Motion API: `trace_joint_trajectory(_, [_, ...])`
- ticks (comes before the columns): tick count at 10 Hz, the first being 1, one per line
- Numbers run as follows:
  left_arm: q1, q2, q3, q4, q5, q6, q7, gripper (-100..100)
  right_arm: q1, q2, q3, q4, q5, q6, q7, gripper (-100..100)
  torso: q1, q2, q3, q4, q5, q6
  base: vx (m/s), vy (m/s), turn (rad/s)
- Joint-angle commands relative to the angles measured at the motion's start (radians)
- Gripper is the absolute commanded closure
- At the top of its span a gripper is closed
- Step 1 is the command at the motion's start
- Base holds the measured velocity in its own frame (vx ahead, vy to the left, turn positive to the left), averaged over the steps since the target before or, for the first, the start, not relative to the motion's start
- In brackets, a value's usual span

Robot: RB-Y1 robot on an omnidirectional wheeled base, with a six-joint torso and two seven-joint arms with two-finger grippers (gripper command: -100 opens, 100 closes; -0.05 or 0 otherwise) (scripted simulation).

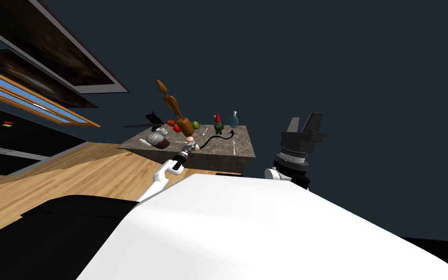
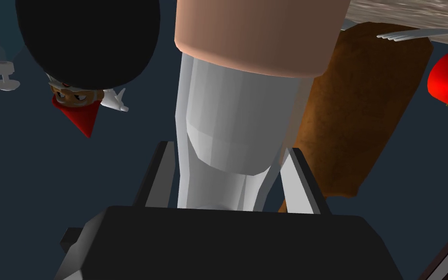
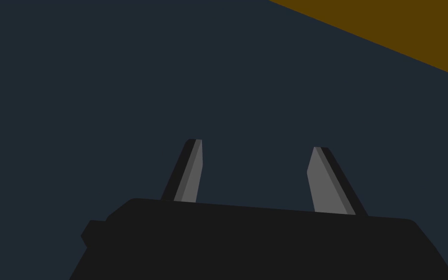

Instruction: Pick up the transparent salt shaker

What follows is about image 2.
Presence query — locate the white fork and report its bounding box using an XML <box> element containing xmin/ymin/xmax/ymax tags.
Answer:
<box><xmin>376</xmin><ymin>27</ymin><xmax>448</xmax><ymax>43</ymax></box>

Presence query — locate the brown bread loaf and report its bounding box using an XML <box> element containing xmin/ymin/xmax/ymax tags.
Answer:
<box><xmin>278</xmin><ymin>21</ymin><xmax>435</xmax><ymax>213</ymax></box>

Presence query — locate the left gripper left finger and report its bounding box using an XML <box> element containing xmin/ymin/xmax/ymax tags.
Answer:
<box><xmin>132</xmin><ymin>140</ymin><xmax>177</xmax><ymax>209</ymax></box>

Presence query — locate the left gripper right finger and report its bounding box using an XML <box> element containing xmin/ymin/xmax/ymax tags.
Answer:
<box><xmin>280</xmin><ymin>147</ymin><xmax>332</xmax><ymax>215</ymax></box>

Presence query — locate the grey bottle with pink band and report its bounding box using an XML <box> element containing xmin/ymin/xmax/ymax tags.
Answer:
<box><xmin>173</xmin><ymin>0</ymin><xmax>351</xmax><ymax>213</ymax></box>

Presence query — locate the black gnome figurine red hat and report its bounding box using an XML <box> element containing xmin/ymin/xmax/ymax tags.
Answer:
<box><xmin>15</xmin><ymin>0</ymin><xmax>162</xmax><ymax>140</ymax></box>

